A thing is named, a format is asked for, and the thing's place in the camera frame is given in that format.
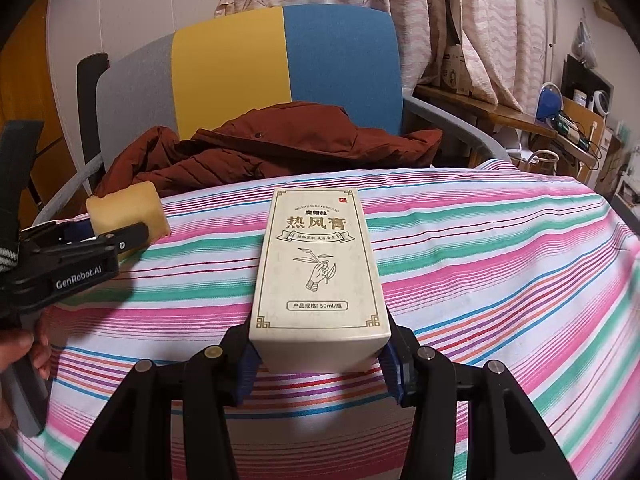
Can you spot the wall air conditioner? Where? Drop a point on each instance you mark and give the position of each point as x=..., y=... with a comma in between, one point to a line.
x=606, y=13

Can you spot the wooden desk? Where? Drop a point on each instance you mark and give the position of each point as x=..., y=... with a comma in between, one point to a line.
x=491, y=118

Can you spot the dark red jacket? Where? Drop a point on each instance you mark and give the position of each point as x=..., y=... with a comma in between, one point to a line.
x=277, y=141

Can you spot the beige cardboard medicine box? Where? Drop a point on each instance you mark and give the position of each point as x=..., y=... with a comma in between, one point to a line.
x=318, y=304

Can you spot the grey yellow blue chair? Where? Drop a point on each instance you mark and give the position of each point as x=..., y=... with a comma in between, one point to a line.
x=203, y=75

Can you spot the black shelf unit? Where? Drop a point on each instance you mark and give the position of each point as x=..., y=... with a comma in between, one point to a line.
x=582, y=84

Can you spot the striped pink green bedsheet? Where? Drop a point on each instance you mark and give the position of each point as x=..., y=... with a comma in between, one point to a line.
x=488, y=263

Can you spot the yellow sponge block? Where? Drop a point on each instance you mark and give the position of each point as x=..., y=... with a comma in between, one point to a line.
x=138, y=202

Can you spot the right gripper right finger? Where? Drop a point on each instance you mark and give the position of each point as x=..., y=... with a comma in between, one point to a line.
x=508, y=438

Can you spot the pink patterned curtain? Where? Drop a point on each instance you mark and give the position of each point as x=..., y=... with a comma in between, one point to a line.
x=502, y=42

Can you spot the person's left hand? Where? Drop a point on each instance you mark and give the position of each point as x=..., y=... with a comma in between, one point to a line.
x=27, y=395

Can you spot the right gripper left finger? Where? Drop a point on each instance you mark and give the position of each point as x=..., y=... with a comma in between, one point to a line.
x=130, y=439

